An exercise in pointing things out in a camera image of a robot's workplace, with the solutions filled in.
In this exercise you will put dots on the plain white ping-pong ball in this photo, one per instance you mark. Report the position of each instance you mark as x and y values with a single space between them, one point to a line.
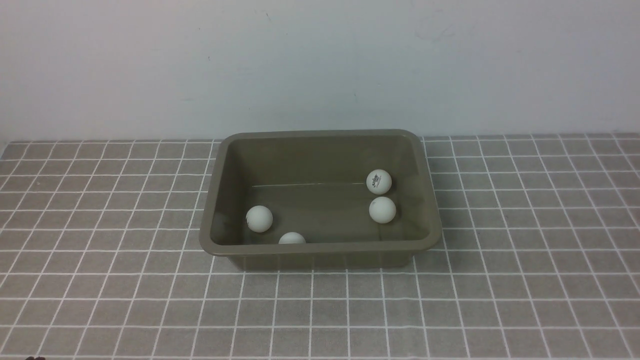
382 210

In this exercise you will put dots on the white ping-pong ball with logo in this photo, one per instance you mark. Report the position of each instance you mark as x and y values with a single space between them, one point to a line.
259 219

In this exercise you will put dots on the white ping-pong ball printed logo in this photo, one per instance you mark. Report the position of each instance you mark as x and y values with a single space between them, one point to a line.
379 182

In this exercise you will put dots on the white ping-pong ball half hidden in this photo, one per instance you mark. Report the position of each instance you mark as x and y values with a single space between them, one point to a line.
291 238

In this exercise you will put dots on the olive green plastic bin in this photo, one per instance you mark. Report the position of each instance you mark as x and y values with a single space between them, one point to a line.
313 182

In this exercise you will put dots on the grey white checked tablecloth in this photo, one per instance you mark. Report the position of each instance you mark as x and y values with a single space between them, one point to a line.
539 259

